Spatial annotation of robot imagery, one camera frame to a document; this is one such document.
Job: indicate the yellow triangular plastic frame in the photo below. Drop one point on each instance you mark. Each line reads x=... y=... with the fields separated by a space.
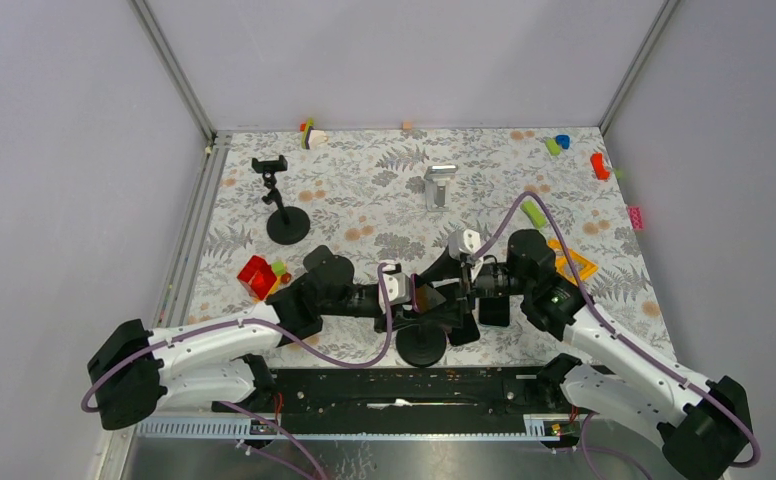
x=583 y=267

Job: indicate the black smartphone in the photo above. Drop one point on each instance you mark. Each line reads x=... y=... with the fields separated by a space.
x=467 y=332

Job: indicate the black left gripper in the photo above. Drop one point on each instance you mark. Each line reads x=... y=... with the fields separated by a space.
x=402 y=314

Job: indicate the silver metal phone stand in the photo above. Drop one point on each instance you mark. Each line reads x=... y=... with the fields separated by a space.
x=437 y=179

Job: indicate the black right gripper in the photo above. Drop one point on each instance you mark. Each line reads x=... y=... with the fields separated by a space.
x=460 y=297

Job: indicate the pink lego brick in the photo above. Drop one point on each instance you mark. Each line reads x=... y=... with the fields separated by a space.
x=636 y=218

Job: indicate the green toy block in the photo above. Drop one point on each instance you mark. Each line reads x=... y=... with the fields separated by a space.
x=534 y=214

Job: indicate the blue-edged smartphone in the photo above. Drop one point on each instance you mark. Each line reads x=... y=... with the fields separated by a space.
x=494 y=312

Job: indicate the blue heart block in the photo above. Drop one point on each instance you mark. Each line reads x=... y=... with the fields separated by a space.
x=562 y=142

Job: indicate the purple-edged smartphone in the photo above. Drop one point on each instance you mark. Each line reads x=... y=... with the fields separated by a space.
x=425 y=297

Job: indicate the stacked coloured blocks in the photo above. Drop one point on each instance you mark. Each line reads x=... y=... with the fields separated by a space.
x=311 y=137

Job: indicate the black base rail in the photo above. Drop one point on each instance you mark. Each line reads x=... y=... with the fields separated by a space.
x=466 y=401

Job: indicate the black phone stand with phone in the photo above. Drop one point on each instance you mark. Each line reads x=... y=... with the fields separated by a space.
x=422 y=338

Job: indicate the red curved block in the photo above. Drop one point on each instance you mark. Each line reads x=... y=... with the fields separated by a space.
x=599 y=167

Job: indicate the floral patterned mat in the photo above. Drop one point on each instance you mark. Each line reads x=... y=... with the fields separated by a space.
x=364 y=192

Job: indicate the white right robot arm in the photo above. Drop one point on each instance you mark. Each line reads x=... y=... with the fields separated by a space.
x=701 y=425

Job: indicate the lime green block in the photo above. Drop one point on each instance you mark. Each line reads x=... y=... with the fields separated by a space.
x=552 y=146

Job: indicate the red toy car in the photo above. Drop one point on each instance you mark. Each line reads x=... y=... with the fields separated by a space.
x=261 y=278

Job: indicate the black round-base phone stand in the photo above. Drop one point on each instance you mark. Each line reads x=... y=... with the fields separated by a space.
x=288 y=225

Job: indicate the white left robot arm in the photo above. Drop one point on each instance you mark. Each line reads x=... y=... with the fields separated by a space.
x=138 y=371

